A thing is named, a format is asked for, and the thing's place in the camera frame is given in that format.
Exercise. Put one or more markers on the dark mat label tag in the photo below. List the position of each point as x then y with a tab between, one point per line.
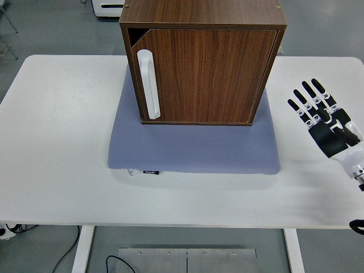
152	172

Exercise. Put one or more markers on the grey metal rack frame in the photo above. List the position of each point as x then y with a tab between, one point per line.
12	47

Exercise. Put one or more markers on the blue-grey dotted mat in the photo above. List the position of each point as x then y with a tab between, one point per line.
185	148

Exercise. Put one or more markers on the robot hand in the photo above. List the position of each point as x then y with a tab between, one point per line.
330	139

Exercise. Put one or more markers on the white power strip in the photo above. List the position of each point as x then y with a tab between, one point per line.
5	231

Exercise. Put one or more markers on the brown wooden cabinet door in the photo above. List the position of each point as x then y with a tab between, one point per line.
213	76

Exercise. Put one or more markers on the brown wooden cabinet body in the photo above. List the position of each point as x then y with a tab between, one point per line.
199	14

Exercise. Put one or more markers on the white appliance with dark slot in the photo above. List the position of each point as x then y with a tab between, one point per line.
109	11

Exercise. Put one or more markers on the white table leg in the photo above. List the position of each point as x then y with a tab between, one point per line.
293	250
82	250

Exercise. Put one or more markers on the grey metal plate with screws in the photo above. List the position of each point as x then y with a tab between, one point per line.
159	261

